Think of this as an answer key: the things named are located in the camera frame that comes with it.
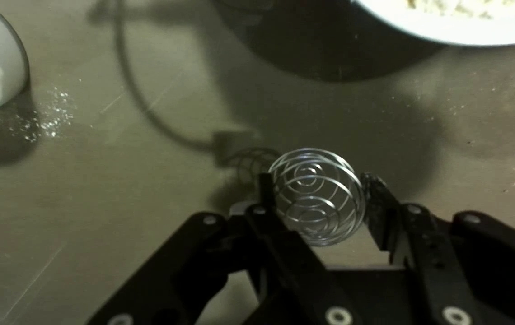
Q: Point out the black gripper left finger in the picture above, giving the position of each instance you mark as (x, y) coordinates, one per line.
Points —
(281, 265)

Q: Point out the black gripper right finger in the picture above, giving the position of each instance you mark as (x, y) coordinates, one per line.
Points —
(438, 272)

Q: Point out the white bowl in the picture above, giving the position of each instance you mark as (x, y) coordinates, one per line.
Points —
(449, 21)

